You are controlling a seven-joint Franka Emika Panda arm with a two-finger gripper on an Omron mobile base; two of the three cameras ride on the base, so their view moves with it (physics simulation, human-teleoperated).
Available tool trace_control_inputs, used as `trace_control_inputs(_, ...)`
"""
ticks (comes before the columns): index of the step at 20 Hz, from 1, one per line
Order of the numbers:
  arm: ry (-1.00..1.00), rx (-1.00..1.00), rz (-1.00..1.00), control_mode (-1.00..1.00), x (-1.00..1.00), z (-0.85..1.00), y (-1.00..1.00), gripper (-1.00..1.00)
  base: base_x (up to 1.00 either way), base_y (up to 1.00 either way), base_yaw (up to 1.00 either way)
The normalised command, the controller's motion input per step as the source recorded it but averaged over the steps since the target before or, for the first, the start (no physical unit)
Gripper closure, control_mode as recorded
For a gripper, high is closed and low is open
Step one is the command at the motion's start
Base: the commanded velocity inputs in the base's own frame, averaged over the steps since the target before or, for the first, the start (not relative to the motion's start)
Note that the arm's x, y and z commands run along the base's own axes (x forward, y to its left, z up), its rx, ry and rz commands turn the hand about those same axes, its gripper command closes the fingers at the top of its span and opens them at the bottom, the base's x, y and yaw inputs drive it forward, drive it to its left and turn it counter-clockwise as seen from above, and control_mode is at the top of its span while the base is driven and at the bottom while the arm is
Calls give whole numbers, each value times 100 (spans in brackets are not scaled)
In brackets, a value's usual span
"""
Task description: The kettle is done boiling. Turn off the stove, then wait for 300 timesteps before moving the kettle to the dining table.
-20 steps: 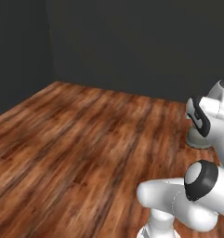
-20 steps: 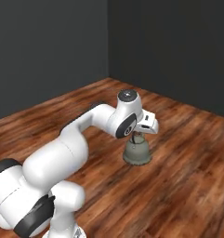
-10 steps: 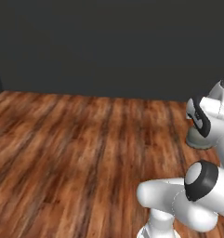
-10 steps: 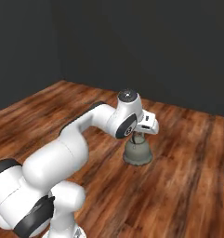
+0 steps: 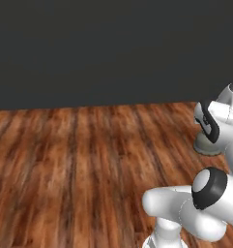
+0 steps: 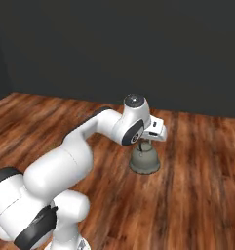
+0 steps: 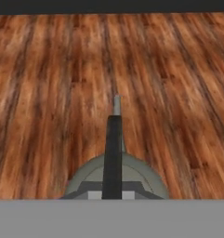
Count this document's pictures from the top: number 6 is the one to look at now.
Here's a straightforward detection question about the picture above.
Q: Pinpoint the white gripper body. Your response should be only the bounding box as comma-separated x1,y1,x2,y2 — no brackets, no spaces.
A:
141,125,169,142

